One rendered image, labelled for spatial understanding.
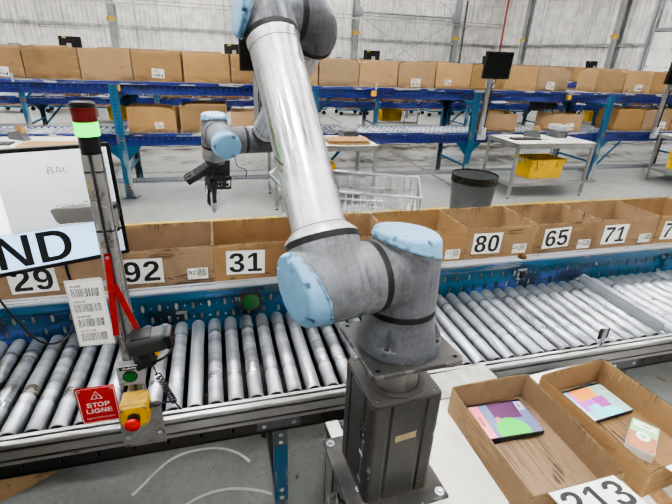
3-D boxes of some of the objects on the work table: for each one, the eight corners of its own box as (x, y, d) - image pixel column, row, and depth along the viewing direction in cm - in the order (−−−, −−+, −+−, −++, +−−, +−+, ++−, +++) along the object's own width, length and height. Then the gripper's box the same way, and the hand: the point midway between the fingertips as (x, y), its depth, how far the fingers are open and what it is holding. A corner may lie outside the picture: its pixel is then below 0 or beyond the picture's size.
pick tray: (523, 525, 105) (533, 498, 101) (445, 410, 138) (450, 386, 134) (615, 499, 112) (628, 472, 108) (520, 395, 146) (527, 372, 142)
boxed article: (622, 451, 126) (626, 442, 124) (629, 425, 135) (632, 417, 134) (650, 465, 122) (654, 456, 120) (655, 437, 131) (659, 429, 130)
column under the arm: (448, 498, 111) (470, 400, 97) (354, 527, 103) (363, 425, 89) (402, 422, 133) (415, 334, 119) (322, 442, 125) (325, 350, 111)
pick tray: (640, 499, 113) (653, 472, 109) (532, 397, 145) (539, 374, 141) (710, 469, 122) (725, 443, 118) (594, 380, 155) (603, 357, 150)
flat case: (632, 413, 138) (633, 409, 138) (587, 426, 132) (588, 423, 132) (596, 384, 150) (597, 381, 149) (553, 396, 144) (554, 392, 143)
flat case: (543, 434, 129) (545, 430, 128) (486, 443, 125) (487, 439, 124) (517, 401, 141) (518, 398, 140) (464, 409, 137) (465, 405, 136)
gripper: (233, 164, 157) (233, 214, 169) (222, 151, 165) (223, 200, 177) (210, 166, 153) (211, 217, 165) (200, 153, 161) (202, 203, 173)
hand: (210, 206), depth 169 cm, fingers open, 5 cm apart
